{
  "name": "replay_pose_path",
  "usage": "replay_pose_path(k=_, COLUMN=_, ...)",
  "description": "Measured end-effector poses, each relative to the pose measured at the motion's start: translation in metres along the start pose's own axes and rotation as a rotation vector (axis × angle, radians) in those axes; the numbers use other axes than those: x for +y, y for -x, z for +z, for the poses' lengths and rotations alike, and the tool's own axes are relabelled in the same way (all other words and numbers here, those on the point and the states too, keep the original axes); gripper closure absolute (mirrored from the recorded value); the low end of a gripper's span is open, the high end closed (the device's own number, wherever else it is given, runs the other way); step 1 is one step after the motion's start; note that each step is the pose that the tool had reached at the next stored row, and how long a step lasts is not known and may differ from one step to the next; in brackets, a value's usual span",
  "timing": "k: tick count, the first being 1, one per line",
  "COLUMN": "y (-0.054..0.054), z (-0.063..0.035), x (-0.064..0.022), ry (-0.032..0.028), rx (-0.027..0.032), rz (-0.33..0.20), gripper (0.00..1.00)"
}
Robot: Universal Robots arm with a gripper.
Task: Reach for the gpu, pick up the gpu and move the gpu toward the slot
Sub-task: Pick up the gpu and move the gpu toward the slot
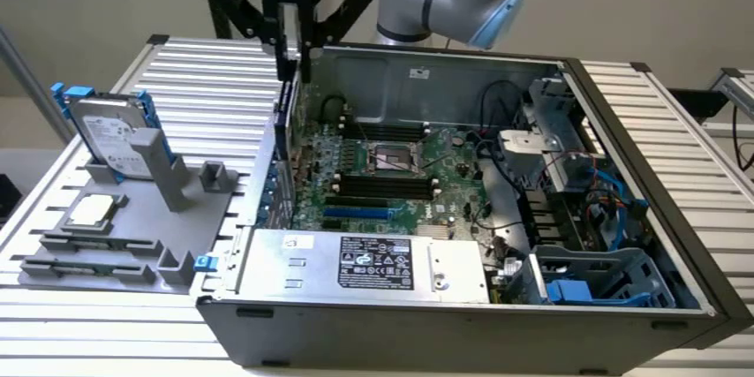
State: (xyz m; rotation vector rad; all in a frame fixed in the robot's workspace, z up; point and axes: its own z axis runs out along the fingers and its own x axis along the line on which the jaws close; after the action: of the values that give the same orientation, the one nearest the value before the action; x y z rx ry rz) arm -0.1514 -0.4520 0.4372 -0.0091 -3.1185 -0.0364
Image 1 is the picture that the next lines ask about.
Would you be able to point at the green motherboard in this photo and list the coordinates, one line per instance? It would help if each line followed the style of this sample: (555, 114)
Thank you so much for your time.
(454, 183)

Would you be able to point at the black open PC case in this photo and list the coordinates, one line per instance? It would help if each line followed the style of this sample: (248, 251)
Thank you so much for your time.
(447, 333)

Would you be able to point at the blue expansion slot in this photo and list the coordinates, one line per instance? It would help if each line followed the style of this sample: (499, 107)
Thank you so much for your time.
(356, 213)

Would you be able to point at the black RAM slot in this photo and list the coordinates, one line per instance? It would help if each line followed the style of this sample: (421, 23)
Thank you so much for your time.
(383, 131)
(383, 127)
(383, 136)
(386, 195)
(386, 177)
(386, 183)
(386, 189)
(383, 122)

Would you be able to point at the grey disk bay, blue latch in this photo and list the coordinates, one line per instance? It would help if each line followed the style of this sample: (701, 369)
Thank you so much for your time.
(618, 271)

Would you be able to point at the metal slat side table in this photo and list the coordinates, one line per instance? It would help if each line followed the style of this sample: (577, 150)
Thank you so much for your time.
(733, 85)

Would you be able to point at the hard disk with blue rails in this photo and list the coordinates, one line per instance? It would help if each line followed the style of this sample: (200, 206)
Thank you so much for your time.
(112, 138)

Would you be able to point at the small blue clip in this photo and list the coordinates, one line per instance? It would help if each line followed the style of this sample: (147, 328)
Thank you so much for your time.
(204, 262)

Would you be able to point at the grey parts rack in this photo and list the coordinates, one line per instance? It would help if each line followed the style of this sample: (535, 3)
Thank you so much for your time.
(147, 227)

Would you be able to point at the round coin battery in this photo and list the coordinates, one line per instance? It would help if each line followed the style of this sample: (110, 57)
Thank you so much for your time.
(459, 139)

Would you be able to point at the black box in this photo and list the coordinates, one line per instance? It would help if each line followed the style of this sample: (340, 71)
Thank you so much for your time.
(8, 198)

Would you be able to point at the CPU socket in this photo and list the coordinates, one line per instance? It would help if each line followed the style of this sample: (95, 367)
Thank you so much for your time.
(395, 154)

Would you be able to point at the grey metal drive cage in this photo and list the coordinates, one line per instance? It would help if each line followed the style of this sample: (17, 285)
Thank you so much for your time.
(530, 147)

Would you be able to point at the small silver chipset heatsink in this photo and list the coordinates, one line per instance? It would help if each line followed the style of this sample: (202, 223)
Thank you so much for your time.
(435, 231)

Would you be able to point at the grey metal frame bar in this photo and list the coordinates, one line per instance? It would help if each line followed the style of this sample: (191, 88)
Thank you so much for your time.
(27, 81)

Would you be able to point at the silver power supply unit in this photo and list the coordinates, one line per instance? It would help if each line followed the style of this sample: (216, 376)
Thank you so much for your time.
(318, 266)

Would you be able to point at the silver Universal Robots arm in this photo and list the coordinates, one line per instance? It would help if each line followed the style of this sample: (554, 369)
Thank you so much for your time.
(413, 6)

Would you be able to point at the silver CPU chip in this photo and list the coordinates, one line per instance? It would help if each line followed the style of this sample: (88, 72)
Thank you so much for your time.
(98, 210)

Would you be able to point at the black graphics card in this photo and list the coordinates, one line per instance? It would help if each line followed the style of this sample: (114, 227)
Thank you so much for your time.
(287, 99)

